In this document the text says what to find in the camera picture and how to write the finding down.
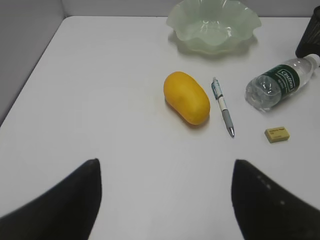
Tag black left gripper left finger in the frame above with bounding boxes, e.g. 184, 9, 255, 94
0, 158, 102, 240

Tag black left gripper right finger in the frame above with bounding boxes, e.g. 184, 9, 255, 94
231, 159, 320, 240

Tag clear plastic water bottle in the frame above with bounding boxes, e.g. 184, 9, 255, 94
245, 54, 320, 112

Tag blue grey ballpoint pen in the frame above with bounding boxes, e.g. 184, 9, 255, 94
211, 77, 235, 138

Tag yellow mango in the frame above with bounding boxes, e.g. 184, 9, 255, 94
163, 71, 211, 126

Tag yellow eraser left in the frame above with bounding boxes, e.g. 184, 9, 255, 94
264, 126, 290, 144

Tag black mesh pen holder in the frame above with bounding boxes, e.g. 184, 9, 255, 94
295, 6, 320, 58

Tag pale green wavy glass plate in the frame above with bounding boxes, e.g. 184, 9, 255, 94
166, 0, 262, 55

